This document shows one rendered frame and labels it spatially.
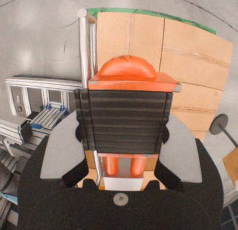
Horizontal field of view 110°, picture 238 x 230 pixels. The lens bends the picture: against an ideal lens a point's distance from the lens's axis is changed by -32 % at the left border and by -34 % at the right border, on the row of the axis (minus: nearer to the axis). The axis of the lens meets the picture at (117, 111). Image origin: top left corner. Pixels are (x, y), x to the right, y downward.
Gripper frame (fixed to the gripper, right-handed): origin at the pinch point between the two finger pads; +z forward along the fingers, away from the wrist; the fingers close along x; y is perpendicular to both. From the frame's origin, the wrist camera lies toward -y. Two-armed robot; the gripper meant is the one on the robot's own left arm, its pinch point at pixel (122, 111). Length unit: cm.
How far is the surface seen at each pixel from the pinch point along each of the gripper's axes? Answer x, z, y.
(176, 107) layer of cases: 40, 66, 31
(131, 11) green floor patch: 8, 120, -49
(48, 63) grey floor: -87, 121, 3
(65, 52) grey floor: -62, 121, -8
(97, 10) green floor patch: -26, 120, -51
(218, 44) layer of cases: 68, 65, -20
